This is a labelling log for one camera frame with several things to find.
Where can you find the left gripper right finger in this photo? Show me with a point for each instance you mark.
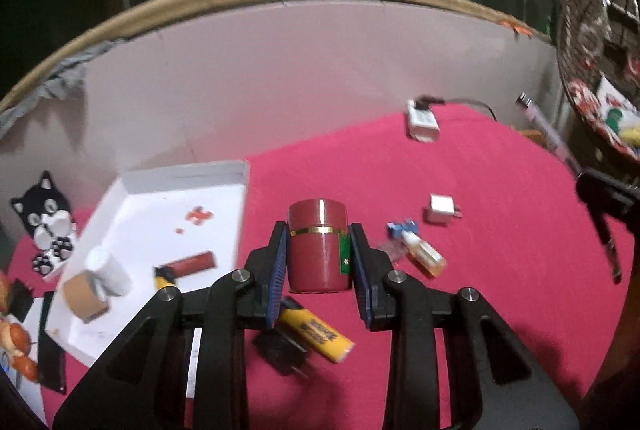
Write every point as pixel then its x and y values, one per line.
pixel 454 362

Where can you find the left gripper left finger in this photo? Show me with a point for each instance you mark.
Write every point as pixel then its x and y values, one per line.
pixel 180 362

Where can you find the yellow black pen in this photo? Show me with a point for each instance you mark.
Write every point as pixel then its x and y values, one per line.
pixel 162 280

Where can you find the long red lighter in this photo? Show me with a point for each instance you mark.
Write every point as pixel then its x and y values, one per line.
pixel 185 266

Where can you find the red cylindrical container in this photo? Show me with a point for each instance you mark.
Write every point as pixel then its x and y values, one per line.
pixel 319 247

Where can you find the clear black gel pen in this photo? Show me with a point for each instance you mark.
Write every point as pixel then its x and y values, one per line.
pixel 552 138

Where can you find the patterned red cushion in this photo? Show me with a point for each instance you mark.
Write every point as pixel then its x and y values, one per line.
pixel 611 116

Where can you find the brown tape roll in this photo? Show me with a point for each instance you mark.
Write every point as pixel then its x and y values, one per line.
pixel 85 297

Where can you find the white small bottle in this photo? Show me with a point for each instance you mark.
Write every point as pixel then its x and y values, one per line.
pixel 109 273

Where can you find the clear eye drop bottle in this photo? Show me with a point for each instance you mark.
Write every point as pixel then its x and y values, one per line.
pixel 425 254

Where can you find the black charger plug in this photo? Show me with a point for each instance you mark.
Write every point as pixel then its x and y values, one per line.
pixel 281 352

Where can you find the white shallow box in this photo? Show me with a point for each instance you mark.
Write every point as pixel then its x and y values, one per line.
pixel 148 218

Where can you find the white usb charger plug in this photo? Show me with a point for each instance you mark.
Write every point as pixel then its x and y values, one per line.
pixel 441 210

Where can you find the clear cartoon sticker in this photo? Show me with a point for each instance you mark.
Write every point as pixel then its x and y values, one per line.
pixel 395 249

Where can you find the yellow lighter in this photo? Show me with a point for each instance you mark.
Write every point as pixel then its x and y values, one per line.
pixel 317 334

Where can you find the blue binder clip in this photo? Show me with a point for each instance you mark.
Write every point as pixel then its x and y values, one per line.
pixel 396 229

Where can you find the black cat figure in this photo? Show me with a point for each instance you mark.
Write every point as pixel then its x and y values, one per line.
pixel 47 218

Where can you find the wicker hanging chair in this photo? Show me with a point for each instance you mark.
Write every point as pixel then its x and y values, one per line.
pixel 600 38

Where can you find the grey cloth on ledge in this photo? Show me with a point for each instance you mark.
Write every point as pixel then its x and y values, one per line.
pixel 65 80

